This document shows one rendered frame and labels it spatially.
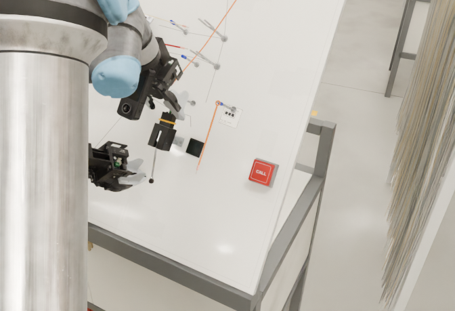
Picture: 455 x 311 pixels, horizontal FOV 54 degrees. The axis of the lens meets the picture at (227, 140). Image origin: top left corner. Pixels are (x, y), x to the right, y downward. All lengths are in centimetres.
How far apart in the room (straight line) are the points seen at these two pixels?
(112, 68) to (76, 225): 41
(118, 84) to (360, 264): 186
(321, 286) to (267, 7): 148
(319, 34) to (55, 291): 86
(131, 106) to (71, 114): 57
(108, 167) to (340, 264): 162
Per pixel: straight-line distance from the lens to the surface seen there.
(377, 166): 306
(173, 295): 133
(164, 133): 105
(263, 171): 101
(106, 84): 75
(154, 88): 95
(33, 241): 35
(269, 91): 107
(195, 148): 110
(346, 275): 233
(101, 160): 95
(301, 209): 141
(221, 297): 114
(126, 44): 77
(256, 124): 106
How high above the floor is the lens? 174
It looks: 34 degrees down
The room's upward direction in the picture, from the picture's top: 2 degrees clockwise
